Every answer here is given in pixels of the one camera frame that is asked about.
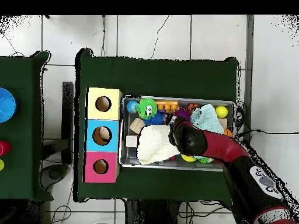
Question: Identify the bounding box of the green puffer ball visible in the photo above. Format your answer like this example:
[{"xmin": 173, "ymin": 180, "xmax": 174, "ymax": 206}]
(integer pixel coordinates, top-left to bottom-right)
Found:
[{"xmin": 136, "ymin": 97, "xmax": 158, "ymax": 120}]

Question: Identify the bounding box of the cream waffle cloth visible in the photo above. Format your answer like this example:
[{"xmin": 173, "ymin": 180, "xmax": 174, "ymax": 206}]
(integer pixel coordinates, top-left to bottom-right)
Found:
[{"xmin": 136, "ymin": 124, "xmax": 182, "ymax": 165}]

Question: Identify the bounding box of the wooden box with three holes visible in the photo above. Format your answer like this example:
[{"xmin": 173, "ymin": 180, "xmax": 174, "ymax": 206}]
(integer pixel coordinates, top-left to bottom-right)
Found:
[{"xmin": 82, "ymin": 87, "xmax": 124, "ymax": 183}]

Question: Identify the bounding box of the shallow clear mesh bin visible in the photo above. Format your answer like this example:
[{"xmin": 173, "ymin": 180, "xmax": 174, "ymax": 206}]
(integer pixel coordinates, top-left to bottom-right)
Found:
[{"xmin": 118, "ymin": 94, "xmax": 237, "ymax": 172}]

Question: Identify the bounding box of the blue puffer ball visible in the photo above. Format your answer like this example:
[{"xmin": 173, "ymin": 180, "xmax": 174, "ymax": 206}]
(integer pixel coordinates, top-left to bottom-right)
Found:
[{"xmin": 142, "ymin": 111, "xmax": 165, "ymax": 127}]

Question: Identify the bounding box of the wavy wooden block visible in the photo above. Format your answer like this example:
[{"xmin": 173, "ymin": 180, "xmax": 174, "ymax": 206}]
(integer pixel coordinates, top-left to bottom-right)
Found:
[{"xmin": 129, "ymin": 117, "xmax": 146, "ymax": 135}]

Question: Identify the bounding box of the blue globe ball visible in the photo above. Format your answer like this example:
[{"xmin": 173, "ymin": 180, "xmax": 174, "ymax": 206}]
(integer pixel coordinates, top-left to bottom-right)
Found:
[{"xmin": 126, "ymin": 100, "xmax": 139, "ymax": 114}]

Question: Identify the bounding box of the wooden cube block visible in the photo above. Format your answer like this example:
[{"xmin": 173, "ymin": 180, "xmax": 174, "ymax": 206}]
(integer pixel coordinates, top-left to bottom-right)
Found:
[{"xmin": 126, "ymin": 135, "xmax": 138, "ymax": 148}]

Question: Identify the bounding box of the orange toy brick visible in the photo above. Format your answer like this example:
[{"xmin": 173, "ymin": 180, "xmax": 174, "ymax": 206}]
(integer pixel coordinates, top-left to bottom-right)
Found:
[{"xmin": 155, "ymin": 100, "xmax": 179, "ymax": 111}]

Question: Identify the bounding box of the light blue waffle cloth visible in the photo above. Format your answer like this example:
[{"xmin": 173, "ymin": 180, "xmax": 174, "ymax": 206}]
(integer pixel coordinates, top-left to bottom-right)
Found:
[{"xmin": 190, "ymin": 103, "xmax": 225, "ymax": 135}]

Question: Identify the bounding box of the yellow ball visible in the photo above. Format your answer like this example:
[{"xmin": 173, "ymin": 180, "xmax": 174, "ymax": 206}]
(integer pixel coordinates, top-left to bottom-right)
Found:
[{"xmin": 214, "ymin": 105, "xmax": 229, "ymax": 119}]

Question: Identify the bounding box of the black robot stand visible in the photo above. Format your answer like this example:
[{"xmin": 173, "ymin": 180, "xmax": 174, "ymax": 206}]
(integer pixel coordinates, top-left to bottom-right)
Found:
[{"xmin": 124, "ymin": 199, "xmax": 183, "ymax": 224}]

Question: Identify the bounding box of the grey rounded base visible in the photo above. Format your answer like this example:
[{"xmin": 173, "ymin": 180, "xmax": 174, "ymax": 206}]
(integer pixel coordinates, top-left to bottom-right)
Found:
[{"xmin": 40, "ymin": 163, "xmax": 68, "ymax": 190}]

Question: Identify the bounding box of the dark green side table cloth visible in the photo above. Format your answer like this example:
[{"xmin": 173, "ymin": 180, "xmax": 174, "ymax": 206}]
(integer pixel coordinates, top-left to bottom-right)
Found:
[{"xmin": 0, "ymin": 50, "xmax": 54, "ymax": 201}]

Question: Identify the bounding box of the blue bowl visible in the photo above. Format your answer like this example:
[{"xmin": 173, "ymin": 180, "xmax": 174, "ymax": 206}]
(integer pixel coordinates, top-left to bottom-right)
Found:
[{"xmin": 0, "ymin": 87, "xmax": 18, "ymax": 124}]

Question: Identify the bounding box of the red toy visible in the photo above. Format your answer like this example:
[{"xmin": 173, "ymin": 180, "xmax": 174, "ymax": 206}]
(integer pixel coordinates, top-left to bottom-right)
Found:
[{"xmin": 0, "ymin": 140, "xmax": 12, "ymax": 157}]

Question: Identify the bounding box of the black cable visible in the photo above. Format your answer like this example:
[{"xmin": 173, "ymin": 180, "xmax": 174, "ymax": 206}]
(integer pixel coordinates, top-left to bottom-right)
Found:
[{"xmin": 235, "ymin": 128, "xmax": 299, "ymax": 138}]

